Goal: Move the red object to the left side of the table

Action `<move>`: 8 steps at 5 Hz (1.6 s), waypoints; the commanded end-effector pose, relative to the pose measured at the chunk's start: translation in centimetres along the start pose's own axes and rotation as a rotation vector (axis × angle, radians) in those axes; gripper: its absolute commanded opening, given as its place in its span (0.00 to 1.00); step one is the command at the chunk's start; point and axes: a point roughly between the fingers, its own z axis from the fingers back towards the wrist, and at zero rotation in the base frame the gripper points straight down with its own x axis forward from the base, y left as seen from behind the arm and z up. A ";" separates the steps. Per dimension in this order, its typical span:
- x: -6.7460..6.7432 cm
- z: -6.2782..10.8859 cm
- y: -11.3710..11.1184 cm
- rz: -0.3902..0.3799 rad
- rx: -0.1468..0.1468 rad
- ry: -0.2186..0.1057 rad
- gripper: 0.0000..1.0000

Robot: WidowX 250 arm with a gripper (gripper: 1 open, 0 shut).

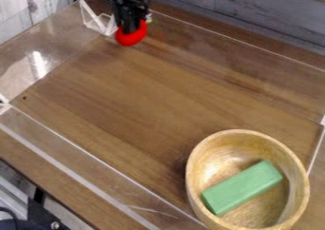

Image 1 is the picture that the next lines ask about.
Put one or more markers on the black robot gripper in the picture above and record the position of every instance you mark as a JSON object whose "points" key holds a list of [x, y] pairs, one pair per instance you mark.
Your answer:
{"points": [[128, 12]]}

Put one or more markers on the red plush strawberry toy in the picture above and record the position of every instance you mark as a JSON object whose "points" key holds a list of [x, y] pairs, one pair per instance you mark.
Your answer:
{"points": [[128, 39]]}

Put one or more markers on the wooden bowl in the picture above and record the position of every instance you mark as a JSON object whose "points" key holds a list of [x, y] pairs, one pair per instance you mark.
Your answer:
{"points": [[221, 156]]}

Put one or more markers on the green rectangular block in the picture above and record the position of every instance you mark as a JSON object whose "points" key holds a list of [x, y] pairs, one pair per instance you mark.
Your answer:
{"points": [[242, 187]]}

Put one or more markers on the clear acrylic corner bracket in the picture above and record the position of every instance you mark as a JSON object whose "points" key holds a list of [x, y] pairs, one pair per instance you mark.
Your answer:
{"points": [[100, 23]]}

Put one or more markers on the clear acrylic barrier wall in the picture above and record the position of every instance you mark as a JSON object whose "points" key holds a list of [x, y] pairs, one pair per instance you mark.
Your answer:
{"points": [[107, 124]]}

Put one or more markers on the black metal clamp bracket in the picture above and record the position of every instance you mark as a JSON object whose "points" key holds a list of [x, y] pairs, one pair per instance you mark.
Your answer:
{"points": [[43, 218]]}

